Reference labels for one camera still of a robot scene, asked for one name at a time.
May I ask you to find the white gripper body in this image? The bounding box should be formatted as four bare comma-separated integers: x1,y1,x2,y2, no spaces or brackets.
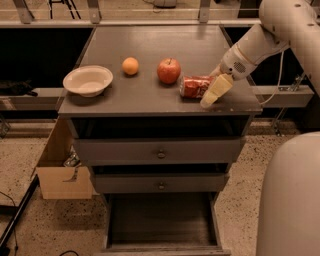
220,44,255,80

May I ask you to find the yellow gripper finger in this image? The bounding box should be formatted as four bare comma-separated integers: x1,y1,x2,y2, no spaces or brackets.
210,66,222,76
200,74,233,108

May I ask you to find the red coke can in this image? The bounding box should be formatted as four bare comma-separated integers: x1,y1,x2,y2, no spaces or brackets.
179,76,214,99

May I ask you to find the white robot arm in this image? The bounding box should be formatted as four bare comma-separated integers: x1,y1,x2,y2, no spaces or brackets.
201,0,320,256

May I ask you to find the grey drawer cabinet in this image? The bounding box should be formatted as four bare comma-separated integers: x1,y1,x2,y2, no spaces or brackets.
59,25,261,180

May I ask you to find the grey top drawer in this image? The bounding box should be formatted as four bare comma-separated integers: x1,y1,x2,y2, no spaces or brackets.
73,139,243,166

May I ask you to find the grey middle drawer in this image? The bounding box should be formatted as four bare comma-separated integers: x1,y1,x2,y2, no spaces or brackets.
92,173,229,194

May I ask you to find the grey open bottom drawer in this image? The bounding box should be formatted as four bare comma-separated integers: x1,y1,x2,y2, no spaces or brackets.
93,192,231,256

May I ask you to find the red apple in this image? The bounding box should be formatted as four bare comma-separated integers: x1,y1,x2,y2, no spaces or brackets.
157,58,181,84

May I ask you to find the orange fruit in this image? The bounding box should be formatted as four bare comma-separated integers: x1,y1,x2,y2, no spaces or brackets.
122,57,139,75

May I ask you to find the white bowl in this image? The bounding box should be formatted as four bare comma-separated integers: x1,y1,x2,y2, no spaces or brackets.
63,65,113,97

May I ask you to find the cardboard box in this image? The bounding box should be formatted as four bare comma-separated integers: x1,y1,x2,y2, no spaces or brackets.
35,119,93,200

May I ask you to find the black bag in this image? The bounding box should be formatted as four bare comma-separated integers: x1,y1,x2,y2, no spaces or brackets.
0,80,38,97

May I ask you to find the black pole on floor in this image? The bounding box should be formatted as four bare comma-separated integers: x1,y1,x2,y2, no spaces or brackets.
0,176,39,256

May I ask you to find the white cable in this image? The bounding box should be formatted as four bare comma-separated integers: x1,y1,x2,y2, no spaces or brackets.
259,49,286,108

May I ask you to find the metal railing frame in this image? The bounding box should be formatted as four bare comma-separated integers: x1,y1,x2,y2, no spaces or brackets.
0,0,262,28

